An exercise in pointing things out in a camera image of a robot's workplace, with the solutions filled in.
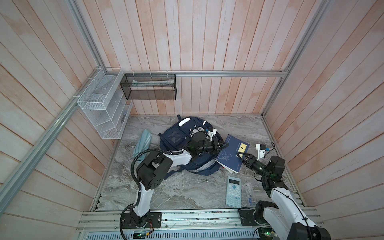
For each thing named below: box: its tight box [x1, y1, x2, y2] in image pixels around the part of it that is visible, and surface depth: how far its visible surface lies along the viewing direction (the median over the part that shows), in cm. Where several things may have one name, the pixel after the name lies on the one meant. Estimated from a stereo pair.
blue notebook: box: [215, 134, 250, 174], surface depth 80 cm
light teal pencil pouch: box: [133, 129, 152, 163], surface depth 101 cm
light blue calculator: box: [225, 176, 242, 208], surface depth 83 cm
